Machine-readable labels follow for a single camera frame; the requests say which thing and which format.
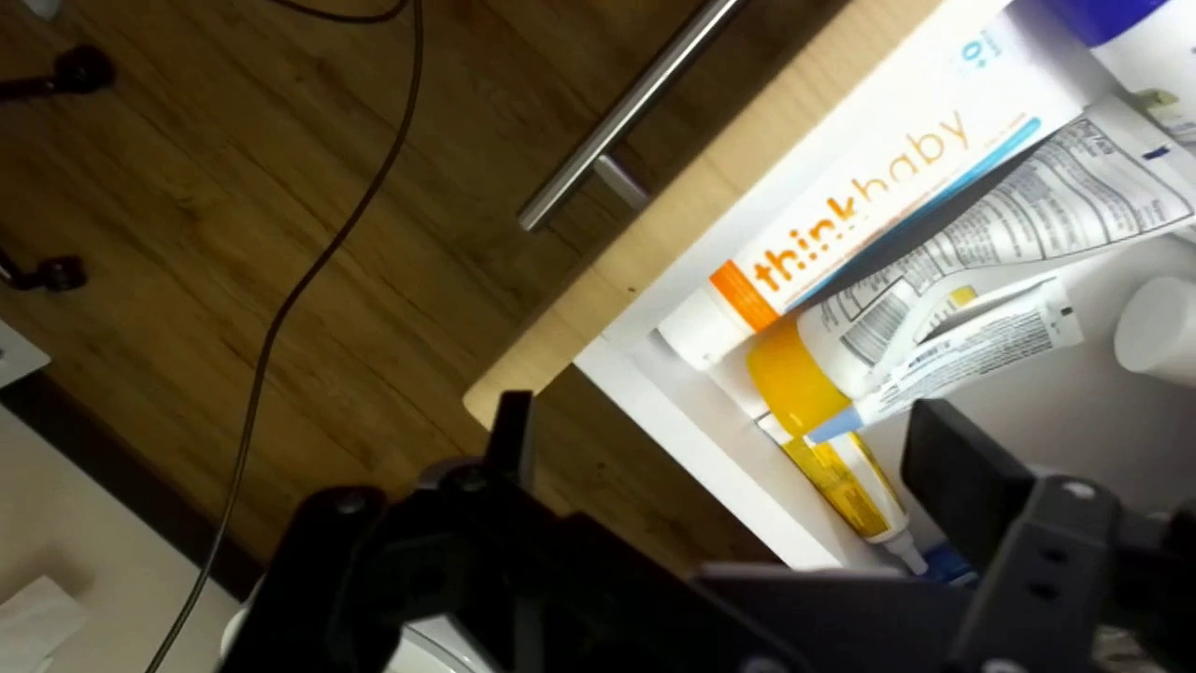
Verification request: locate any orange tube with white nozzle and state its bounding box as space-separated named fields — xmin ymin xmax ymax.
xmin=758 ymin=407 xmax=935 ymax=578

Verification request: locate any small white blue tube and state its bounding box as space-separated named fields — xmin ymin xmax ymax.
xmin=807 ymin=277 xmax=1093 ymax=449

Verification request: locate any white tube with purple cap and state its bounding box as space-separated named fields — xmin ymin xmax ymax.
xmin=1042 ymin=0 xmax=1196 ymax=140

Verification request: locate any silver drawer handle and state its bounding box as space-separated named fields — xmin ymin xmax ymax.
xmin=515 ymin=0 xmax=741 ymax=235

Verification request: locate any white tube with yellow lid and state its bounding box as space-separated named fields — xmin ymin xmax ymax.
xmin=744 ymin=89 xmax=1196 ymax=442

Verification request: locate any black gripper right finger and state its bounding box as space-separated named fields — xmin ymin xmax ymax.
xmin=896 ymin=396 xmax=1041 ymax=578

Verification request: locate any white open drawer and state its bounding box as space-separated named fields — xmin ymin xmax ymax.
xmin=459 ymin=0 xmax=1196 ymax=589

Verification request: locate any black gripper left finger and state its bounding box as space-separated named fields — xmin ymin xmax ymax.
xmin=484 ymin=385 xmax=543 ymax=494

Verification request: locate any white orange thinkbaby tube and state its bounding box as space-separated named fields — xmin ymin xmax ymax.
xmin=653 ymin=0 xmax=1113 ymax=372

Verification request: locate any black floor cable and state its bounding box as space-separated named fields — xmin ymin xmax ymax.
xmin=141 ymin=0 xmax=428 ymax=673

